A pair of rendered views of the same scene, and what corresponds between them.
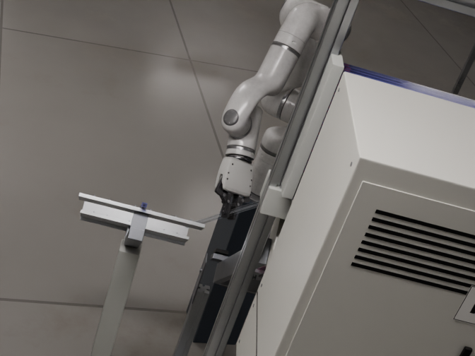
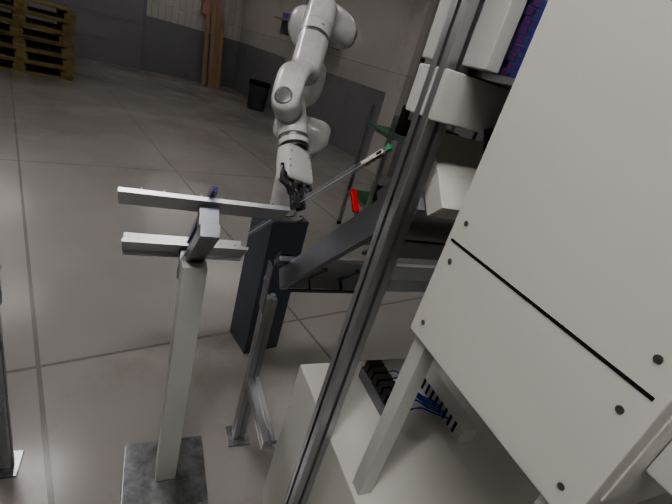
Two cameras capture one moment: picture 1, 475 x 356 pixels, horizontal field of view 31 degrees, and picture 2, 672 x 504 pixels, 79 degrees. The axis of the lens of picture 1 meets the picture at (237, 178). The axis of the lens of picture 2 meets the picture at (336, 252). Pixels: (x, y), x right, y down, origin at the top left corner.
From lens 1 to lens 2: 1.42 m
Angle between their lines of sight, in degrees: 19
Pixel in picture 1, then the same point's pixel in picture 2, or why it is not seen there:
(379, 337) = not seen: outside the picture
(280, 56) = (314, 38)
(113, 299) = (183, 327)
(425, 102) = not seen: outside the picture
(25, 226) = (67, 295)
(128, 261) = (196, 278)
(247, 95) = (294, 70)
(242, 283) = (391, 246)
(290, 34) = (319, 17)
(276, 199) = (456, 91)
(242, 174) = (302, 161)
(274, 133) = not seen: hidden behind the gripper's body
